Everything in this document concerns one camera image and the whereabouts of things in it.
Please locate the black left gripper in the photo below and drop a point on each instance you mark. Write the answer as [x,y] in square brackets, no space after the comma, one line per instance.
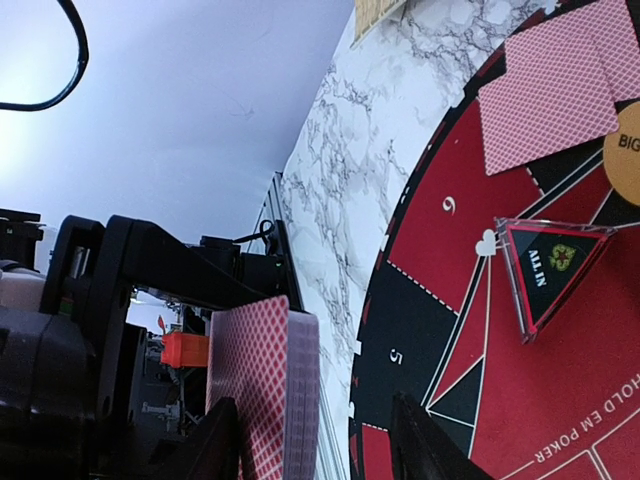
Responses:
[94,270]

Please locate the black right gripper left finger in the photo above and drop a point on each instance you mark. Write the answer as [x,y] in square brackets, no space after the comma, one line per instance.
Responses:
[212,451]

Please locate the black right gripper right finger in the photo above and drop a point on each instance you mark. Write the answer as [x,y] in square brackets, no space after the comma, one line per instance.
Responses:
[421,450]

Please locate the red playing card deck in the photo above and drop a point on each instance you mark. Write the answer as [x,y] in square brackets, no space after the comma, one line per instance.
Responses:
[265,356]

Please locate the red card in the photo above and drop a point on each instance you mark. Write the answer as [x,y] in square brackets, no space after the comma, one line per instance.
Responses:
[248,363]
[616,40]

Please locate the black triangular all-in marker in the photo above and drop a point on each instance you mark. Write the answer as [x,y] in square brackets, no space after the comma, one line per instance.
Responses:
[546,261]

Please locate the orange big blind button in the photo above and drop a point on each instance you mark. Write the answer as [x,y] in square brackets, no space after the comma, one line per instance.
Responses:
[621,156]

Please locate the orange object in background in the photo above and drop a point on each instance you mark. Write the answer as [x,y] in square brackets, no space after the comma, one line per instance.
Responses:
[185,350]

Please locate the woven bamboo tray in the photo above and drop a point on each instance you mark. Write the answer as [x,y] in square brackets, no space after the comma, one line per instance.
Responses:
[369,13]

